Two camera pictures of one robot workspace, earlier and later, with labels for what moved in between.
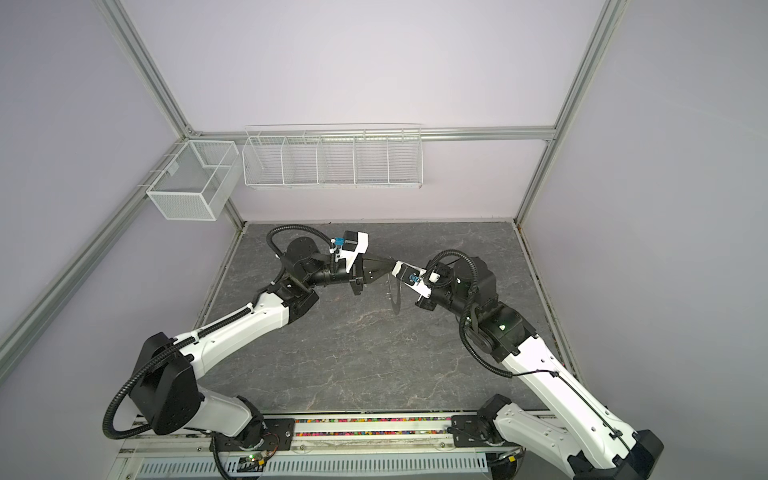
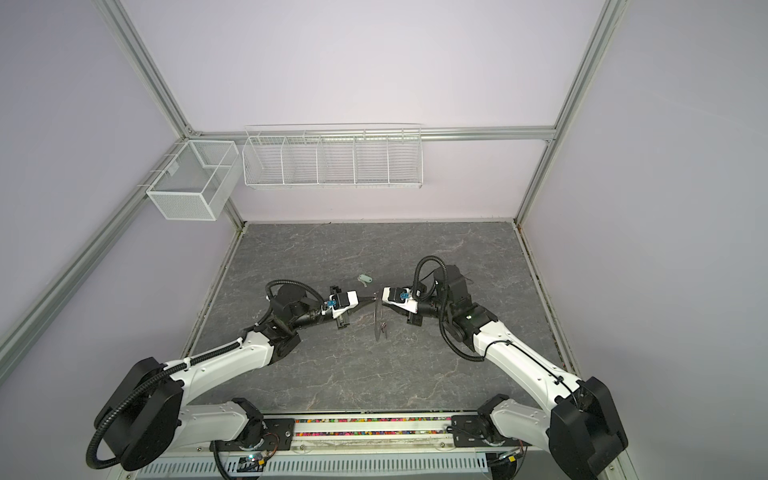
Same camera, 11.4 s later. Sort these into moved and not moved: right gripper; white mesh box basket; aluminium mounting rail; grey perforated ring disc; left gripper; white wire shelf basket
Moved: right gripper; left gripper; grey perforated ring disc
Not moved: white wire shelf basket; white mesh box basket; aluminium mounting rail
